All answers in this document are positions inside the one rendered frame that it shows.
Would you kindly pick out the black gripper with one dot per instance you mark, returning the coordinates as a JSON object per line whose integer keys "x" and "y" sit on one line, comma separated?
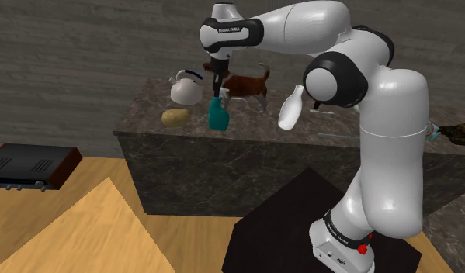
{"x": 218, "y": 72}

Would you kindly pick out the yellow potato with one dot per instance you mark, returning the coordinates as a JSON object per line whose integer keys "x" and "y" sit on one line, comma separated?
{"x": 175, "y": 117}

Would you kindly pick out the black and brown box appliance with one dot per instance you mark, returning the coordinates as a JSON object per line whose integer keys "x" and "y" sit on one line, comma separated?
{"x": 27, "y": 164}

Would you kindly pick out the white spoon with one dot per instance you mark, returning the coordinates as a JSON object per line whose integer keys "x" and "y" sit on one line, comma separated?
{"x": 323, "y": 111}

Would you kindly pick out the teal bottle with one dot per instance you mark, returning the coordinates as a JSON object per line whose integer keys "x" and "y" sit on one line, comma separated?
{"x": 218, "y": 117}

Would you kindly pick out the light blue cup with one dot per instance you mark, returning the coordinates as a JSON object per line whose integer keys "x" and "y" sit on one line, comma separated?
{"x": 431, "y": 132}

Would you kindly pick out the brown and white dog figure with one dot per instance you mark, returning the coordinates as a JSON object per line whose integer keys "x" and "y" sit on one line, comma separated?
{"x": 247, "y": 86}

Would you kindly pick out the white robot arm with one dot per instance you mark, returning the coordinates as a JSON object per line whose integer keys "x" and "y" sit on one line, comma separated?
{"x": 391, "y": 151}

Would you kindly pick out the black robot stand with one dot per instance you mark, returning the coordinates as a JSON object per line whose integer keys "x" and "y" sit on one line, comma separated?
{"x": 277, "y": 227}

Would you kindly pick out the white bottle vase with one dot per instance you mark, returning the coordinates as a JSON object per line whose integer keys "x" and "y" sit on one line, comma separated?
{"x": 290, "y": 111}

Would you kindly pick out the grey knife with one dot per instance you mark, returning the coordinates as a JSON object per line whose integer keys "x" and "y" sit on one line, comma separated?
{"x": 338, "y": 135}

